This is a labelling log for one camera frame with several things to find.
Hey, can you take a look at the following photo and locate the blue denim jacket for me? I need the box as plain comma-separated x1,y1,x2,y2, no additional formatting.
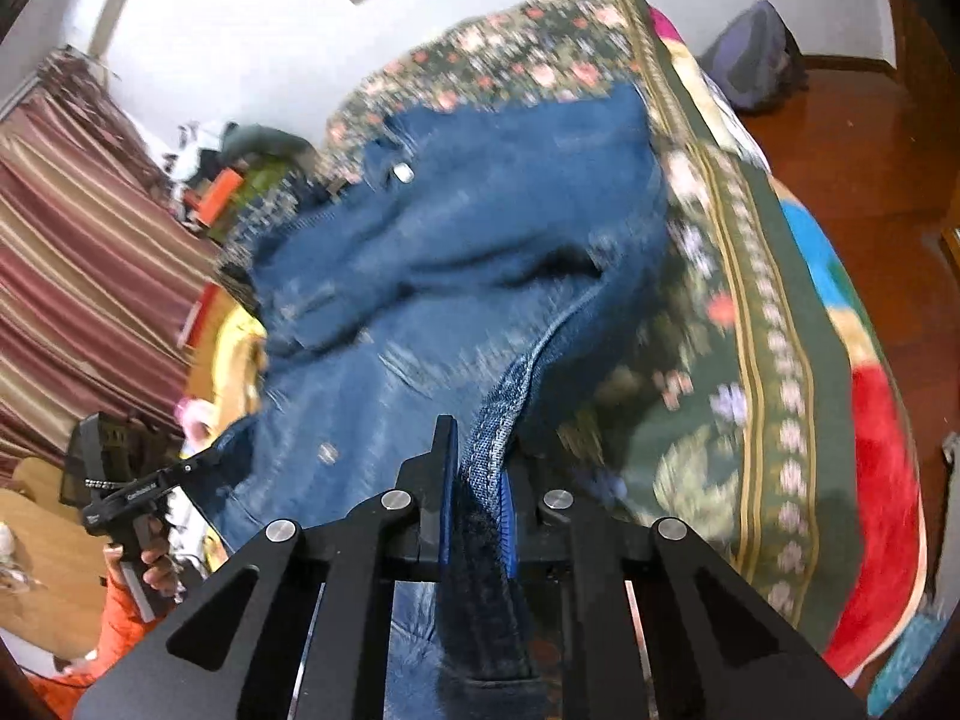
202,82,672,720

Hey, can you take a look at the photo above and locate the yellow cloth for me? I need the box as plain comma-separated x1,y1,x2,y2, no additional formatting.
210,307,269,436

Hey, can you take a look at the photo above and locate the person's left forearm orange sleeve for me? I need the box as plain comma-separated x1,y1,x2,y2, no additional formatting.
30,559,162,719

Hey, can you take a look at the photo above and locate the brown wooden door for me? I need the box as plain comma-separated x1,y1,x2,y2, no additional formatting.
881,0,960,278

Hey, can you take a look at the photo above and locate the dark floral blanket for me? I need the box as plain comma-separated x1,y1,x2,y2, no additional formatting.
326,0,856,661

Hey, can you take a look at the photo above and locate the teal cloth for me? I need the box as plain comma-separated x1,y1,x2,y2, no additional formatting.
870,607,947,717

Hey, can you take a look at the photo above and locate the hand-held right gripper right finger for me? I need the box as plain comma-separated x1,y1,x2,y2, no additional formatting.
499,465,856,720

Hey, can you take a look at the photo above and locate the red striped curtain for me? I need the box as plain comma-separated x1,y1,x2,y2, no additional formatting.
0,49,226,481

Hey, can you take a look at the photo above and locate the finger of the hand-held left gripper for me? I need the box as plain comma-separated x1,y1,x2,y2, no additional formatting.
154,444,226,488

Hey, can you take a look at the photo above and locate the green patterned cloth cover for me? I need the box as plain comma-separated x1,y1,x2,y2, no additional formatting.
232,161,301,203

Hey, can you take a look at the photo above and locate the red box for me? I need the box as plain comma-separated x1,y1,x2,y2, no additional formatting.
180,298,220,350

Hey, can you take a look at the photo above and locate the colourful fleece blanket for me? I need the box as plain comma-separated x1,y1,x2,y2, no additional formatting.
649,7,927,680

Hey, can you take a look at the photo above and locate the grey backpack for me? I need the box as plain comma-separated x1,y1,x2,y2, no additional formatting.
697,0,807,113

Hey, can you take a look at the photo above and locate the black white patterned cloth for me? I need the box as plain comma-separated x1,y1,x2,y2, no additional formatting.
217,176,350,286

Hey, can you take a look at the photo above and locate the pile of mixed clothes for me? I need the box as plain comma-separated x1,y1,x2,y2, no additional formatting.
161,124,226,192

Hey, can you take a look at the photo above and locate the grey garment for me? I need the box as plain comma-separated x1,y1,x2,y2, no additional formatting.
221,122,316,166

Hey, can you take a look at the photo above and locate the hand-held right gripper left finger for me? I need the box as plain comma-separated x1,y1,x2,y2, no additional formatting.
75,414,460,720

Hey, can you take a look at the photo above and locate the white curtain rail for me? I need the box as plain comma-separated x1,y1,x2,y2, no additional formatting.
0,45,76,119

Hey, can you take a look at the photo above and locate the pink curved object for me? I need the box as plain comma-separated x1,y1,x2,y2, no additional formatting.
174,399,220,442

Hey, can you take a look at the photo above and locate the orange box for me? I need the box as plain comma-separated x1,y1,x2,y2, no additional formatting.
199,169,245,220

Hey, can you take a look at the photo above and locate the wooden folding table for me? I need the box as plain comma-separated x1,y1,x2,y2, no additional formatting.
0,457,113,661

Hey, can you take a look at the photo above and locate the person's left hand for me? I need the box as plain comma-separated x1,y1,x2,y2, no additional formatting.
101,517,185,605

